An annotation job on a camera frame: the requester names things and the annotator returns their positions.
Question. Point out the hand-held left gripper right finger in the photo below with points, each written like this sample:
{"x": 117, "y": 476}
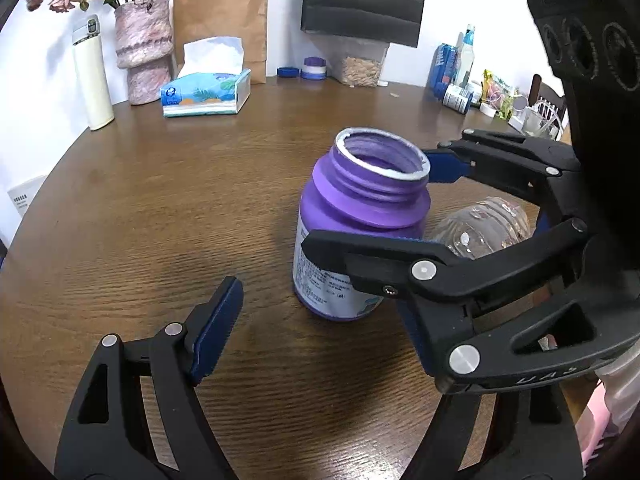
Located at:
{"x": 415, "y": 342}

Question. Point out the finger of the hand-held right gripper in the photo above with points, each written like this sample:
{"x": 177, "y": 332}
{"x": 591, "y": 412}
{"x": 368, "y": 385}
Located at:
{"x": 447, "y": 166}
{"x": 380, "y": 260}

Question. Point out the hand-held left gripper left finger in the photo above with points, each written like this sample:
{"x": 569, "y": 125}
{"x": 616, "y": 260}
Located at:
{"x": 217, "y": 332}

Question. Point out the purple plastic bottle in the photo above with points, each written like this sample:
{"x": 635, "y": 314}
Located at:
{"x": 360, "y": 200}

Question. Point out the white pill bottle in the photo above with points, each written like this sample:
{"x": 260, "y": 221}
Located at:
{"x": 457, "y": 97}

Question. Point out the clear plastic bottle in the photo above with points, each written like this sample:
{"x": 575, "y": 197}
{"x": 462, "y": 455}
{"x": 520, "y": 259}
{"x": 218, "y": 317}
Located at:
{"x": 490, "y": 225}

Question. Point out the colourful snack packet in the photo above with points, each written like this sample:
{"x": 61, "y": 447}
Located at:
{"x": 497, "y": 92}

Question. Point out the wooden chair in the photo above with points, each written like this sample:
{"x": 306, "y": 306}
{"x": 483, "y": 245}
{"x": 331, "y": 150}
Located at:
{"x": 545, "y": 92}

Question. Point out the blue packet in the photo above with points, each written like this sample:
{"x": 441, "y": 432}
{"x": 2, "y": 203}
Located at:
{"x": 442, "y": 65}

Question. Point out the clear bottle with blue cap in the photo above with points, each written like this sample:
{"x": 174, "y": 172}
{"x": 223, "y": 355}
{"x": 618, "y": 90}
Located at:
{"x": 466, "y": 60}

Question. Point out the clear food container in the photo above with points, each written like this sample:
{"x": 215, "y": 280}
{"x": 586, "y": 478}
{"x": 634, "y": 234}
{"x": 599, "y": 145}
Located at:
{"x": 360, "y": 67}

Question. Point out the blue lid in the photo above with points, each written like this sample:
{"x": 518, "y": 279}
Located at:
{"x": 288, "y": 72}

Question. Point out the person's pink white clothing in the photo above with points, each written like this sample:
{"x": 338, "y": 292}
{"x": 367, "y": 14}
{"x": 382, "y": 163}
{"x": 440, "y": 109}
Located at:
{"x": 620, "y": 390}

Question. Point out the white labelled box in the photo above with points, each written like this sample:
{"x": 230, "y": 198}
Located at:
{"x": 25, "y": 195}

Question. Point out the blue tissue box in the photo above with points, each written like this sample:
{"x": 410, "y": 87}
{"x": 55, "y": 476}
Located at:
{"x": 205, "y": 92}

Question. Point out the brown paper bag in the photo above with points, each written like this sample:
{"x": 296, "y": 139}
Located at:
{"x": 220, "y": 10}

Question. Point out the white thermos flask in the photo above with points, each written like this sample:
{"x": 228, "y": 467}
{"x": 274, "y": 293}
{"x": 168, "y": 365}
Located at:
{"x": 95, "y": 80}

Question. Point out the pink stone vase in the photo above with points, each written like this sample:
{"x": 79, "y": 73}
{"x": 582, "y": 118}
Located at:
{"x": 142, "y": 40}

